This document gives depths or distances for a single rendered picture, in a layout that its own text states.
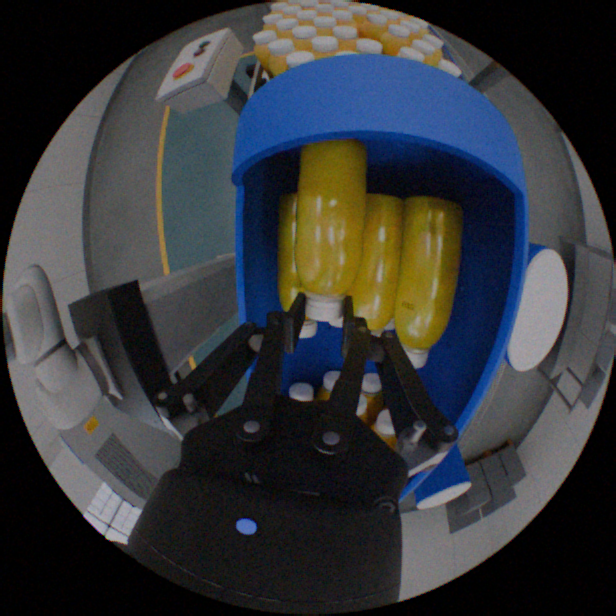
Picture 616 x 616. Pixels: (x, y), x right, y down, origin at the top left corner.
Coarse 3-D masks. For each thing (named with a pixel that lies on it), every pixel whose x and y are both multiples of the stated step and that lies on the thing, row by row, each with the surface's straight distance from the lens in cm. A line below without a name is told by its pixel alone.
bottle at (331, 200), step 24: (312, 144) 21; (336, 144) 20; (360, 144) 22; (312, 168) 20; (336, 168) 19; (360, 168) 21; (312, 192) 19; (336, 192) 19; (360, 192) 20; (312, 216) 19; (336, 216) 18; (360, 216) 20; (312, 240) 19; (336, 240) 18; (360, 240) 20; (312, 264) 19; (336, 264) 19; (360, 264) 21; (312, 288) 20; (336, 288) 20
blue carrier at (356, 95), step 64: (320, 64) 13; (384, 64) 12; (256, 128) 13; (320, 128) 10; (384, 128) 9; (448, 128) 10; (256, 192) 25; (384, 192) 37; (448, 192) 34; (512, 192) 24; (256, 256) 25; (512, 256) 22; (256, 320) 27; (512, 320) 15; (320, 384) 44; (448, 384) 34
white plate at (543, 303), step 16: (544, 256) 50; (528, 272) 45; (544, 272) 50; (560, 272) 58; (528, 288) 46; (544, 288) 52; (560, 288) 60; (528, 304) 47; (544, 304) 53; (560, 304) 62; (528, 320) 49; (544, 320) 56; (560, 320) 65; (512, 336) 46; (528, 336) 52; (544, 336) 59; (512, 352) 49; (528, 352) 55; (544, 352) 63; (528, 368) 59
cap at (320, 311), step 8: (312, 304) 21; (320, 304) 21; (328, 304) 21; (336, 304) 21; (312, 312) 21; (320, 312) 21; (328, 312) 21; (336, 312) 21; (320, 320) 21; (328, 320) 21
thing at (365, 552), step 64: (192, 448) 8; (384, 448) 8; (192, 512) 5; (256, 512) 4; (320, 512) 4; (384, 512) 6; (192, 576) 4; (256, 576) 4; (320, 576) 4; (384, 576) 5
